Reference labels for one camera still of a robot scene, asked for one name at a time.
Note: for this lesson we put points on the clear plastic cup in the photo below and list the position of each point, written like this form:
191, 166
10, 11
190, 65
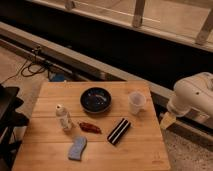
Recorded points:
136, 102

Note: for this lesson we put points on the blue sponge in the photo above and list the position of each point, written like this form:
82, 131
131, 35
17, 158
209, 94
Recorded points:
76, 150

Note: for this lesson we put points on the black white striped block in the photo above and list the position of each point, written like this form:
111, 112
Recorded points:
118, 131

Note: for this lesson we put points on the red chili pepper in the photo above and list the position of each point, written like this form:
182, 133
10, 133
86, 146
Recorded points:
87, 127

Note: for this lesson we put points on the black chair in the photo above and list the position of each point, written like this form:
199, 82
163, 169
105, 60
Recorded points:
9, 119

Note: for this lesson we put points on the dark blue bowl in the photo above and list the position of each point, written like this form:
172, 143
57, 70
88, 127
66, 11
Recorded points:
95, 100

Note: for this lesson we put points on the small clear plastic bottle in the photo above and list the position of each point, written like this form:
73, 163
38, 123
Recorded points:
63, 117

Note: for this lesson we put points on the blue object on floor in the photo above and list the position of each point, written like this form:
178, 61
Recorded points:
57, 78

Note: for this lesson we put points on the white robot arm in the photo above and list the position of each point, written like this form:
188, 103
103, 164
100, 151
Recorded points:
193, 92

